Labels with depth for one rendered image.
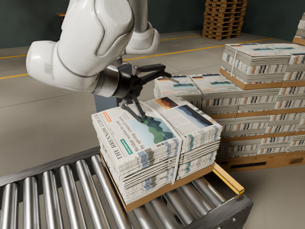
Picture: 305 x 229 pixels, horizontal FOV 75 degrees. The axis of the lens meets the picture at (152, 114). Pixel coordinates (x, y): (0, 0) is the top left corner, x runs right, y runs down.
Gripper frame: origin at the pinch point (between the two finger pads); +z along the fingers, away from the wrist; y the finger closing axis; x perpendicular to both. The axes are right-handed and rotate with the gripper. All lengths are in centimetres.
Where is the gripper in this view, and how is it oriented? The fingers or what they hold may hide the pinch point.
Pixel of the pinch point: (165, 98)
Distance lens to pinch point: 69.4
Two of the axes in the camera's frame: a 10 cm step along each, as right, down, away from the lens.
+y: -4.1, 8.7, 2.7
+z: 7.8, 1.8, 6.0
